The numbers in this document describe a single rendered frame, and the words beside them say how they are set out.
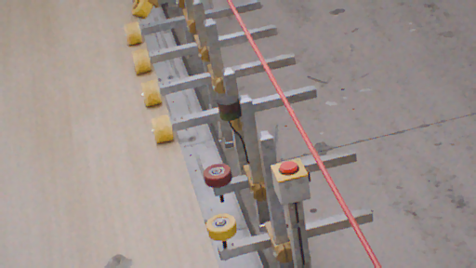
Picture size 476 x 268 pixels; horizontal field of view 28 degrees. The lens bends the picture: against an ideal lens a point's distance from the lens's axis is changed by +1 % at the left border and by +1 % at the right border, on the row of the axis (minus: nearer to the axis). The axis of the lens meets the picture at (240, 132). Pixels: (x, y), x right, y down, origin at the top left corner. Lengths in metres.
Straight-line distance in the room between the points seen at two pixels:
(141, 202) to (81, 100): 0.71
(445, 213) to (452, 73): 1.19
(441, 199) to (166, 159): 1.56
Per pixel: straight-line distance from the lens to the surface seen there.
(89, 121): 3.20
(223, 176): 2.76
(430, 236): 3.92
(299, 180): 2.16
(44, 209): 2.82
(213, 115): 2.97
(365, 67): 5.16
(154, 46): 4.27
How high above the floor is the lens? 2.42
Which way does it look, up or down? 31 degrees down
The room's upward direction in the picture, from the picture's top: 10 degrees counter-clockwise
